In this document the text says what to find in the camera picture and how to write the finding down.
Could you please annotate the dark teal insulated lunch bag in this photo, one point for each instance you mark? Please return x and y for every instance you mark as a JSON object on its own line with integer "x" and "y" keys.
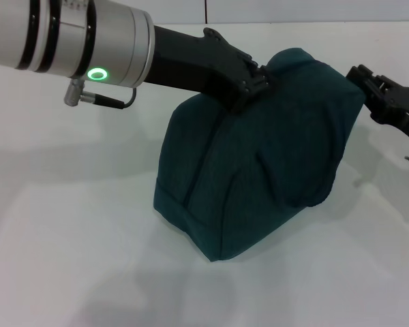
{"x": 252, "y": 170}

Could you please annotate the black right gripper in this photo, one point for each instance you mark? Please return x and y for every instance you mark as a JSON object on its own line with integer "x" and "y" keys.
{"x": 400, "y": 105}

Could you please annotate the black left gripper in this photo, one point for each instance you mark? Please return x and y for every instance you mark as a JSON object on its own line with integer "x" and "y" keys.
{"x": 197, "y": 68}

